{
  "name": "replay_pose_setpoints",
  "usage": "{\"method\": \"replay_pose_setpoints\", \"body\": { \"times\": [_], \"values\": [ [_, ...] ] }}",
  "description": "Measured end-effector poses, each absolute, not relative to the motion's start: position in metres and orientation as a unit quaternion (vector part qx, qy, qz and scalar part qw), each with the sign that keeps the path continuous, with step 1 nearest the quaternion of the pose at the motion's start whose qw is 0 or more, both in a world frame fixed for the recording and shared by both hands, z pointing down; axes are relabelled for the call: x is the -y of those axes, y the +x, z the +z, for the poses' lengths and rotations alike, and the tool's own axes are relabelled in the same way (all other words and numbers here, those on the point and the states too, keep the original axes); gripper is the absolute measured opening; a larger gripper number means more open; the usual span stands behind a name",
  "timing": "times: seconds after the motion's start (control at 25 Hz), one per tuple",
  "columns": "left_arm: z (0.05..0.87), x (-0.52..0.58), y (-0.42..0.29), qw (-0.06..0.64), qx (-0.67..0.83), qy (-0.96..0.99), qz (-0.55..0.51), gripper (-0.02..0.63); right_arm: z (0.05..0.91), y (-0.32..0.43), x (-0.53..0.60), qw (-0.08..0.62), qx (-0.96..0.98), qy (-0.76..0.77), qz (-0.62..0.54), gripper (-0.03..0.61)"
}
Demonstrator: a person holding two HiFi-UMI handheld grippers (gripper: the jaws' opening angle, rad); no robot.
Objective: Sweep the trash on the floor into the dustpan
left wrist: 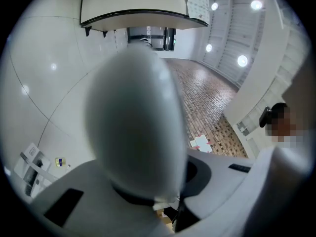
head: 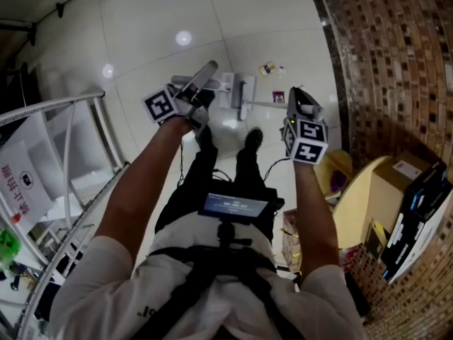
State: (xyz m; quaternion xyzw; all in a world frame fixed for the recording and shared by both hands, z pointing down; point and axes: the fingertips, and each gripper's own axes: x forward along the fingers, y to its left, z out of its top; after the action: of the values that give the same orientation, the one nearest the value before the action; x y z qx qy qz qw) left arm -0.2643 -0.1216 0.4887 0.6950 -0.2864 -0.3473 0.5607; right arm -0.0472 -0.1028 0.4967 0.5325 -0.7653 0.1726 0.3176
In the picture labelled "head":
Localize white paper sign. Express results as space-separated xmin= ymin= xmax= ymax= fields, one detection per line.
xmin=0 ymin=111 xmax=57 ymax=235

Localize person's right black shoe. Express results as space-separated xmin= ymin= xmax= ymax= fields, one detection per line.
xmin=243 ymin=127 xmax=265 ymax=152

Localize black chest-mounted monitor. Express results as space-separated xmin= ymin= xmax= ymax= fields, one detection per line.
xmin=197 ymin=188 xmax=276 ymax=225

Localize person's right forearm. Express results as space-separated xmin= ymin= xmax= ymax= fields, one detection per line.
xmin=292 ymin=159 xmax=341 ymax=286

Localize person's left black shoe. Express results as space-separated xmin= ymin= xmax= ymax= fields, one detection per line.
xmin=195 ymin=125 xmax=214 ymax=152

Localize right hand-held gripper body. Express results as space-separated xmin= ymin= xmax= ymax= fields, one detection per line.
xmin=282 ymin=117 xmax=329 ymax=165

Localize black monitor mount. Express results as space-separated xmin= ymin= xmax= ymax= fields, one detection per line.
xmin=212 ymin=221 xmax=253 ymax=251

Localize purple bag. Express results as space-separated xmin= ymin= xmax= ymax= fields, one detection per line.
xmin=331 ymin=170 xmax=348 ymax=193

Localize dark box with yellow flap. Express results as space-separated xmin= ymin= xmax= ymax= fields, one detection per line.
xmin=363 ymin=218 xmax=390 ymax=260

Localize yellow cardboard piece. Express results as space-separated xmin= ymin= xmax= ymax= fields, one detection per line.
xmin=313 ymin=149 xmax=355 ymax=200

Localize person's black shoe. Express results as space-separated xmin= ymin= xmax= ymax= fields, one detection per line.
xmin=195 ymin=125 xmax=214 ymax=152
xmin=243 ymin=127 xmax=265 ymax=152

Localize black flat carton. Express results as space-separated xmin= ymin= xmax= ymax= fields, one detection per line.
xmin=403 ymin=161 xmax=449 ymax=222

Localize brown cardboard box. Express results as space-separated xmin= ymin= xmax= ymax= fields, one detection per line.
xmin=369 ymin=152 xmax=432 ymax=205

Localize green plastic toy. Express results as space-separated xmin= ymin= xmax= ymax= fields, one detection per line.
xmin=0 ymin=227 xmax=23 ymax=272

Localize black chest harness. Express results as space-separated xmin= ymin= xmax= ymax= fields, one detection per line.
xmin=147 ymin=244 xmax=307 ymax=340

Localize white metal shelf rack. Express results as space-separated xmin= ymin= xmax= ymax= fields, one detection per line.
xmin=0 ymin=86 xmax=130 ymax=340

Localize person's white shirt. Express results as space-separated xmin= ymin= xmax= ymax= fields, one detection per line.
xmin=49 ymin=221 xmax=366 ymax=340

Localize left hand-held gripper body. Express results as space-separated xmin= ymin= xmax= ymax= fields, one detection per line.
xmin=141 ymin=83 xmax=210 ymax=136

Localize black hard case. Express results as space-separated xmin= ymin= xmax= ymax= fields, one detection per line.
xmin=345 ymin=270 xmax=372 ymax=320

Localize black carton with white side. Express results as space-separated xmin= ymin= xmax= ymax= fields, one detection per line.
xmin=380 ymin=186 xmax=453 ymax=285

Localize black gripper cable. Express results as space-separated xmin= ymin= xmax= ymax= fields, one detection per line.
xmin=178 ymin=138 xmax=185 ymax=189
xmin=262 ymin=157 xmax=293 ymax=183

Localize round yellow wooden table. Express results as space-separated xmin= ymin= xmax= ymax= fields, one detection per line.
xmin=331 ymin=154 xmax=403 ymax=261

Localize person's left forearm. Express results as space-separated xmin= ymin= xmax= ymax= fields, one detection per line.
xmin=94 ymin=117 xmax=195 ymax=261

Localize person's black trousers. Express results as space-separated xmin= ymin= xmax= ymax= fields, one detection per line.
xmin=154 ymin=132 xmax=275 ymax=242

